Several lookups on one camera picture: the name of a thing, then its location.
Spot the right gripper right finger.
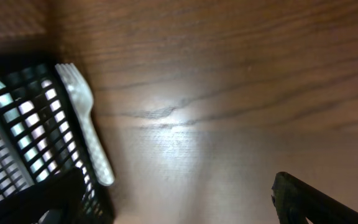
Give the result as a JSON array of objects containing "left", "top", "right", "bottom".
[{"left": 272, "top": 172, "right": 358, "bottom": 224}]

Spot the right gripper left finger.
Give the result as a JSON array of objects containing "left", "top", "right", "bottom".
[{"left": 0, "top": 168, "right": 85, "bottom": 223}]

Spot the white plastic fork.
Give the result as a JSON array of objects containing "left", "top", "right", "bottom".
[{"left": 55, "top": 63, "right": 115, "bottom": 187}]

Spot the black plastic basket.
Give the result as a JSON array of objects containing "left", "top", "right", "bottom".
[{"left": 0, "top": 54, "right": 114, "bottom": 223}]

